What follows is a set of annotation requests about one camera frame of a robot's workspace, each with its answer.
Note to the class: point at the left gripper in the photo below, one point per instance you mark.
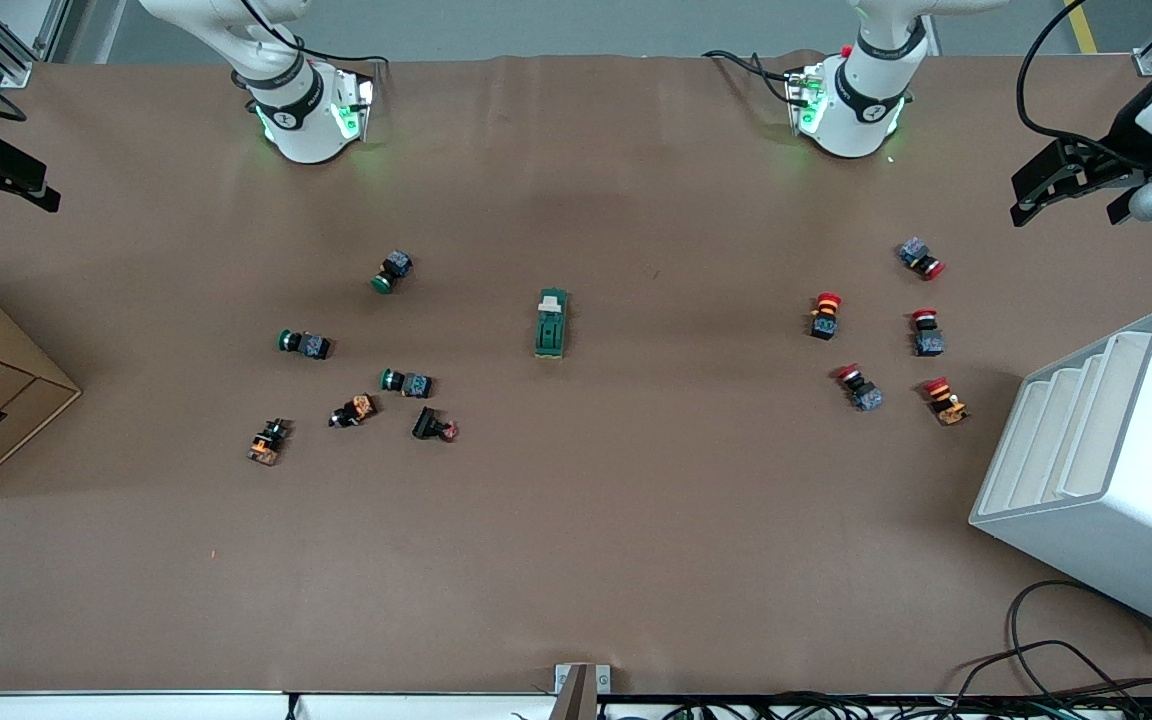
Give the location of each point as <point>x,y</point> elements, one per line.
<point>1117,142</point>

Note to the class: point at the green load switch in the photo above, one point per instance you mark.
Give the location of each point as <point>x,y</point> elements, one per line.
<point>550,330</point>

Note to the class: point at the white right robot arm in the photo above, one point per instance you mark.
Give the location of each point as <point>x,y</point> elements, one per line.
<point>301,120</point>

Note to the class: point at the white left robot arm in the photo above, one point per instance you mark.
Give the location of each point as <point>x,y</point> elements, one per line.
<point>866,100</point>

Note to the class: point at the red button blue block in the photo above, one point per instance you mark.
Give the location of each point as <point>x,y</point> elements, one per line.
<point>927,332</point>
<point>859,387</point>
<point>921,258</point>

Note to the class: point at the red button orange block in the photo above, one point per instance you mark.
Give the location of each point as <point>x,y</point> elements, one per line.
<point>945,400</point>

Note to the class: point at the red button black block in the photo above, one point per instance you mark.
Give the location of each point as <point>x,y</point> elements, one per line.
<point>825,315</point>

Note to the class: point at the white slotted rack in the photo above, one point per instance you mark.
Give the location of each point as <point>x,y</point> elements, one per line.
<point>1116,500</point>

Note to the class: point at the brown paper table cover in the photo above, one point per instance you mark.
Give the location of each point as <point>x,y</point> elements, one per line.
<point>636,520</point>

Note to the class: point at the green push button switch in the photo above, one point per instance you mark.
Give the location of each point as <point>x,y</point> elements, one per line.
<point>406,382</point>
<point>392,271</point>
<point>304,344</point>

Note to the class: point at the black orange button switch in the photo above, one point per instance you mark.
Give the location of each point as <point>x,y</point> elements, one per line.
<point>353,411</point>
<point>268,441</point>

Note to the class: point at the black switch red block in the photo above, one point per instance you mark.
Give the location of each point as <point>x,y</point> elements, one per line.
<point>434,426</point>

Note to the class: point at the white table edge rail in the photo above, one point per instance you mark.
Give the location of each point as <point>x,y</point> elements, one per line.
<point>136,708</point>

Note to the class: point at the metal edge bracket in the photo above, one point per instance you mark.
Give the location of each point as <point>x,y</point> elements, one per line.
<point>581,690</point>

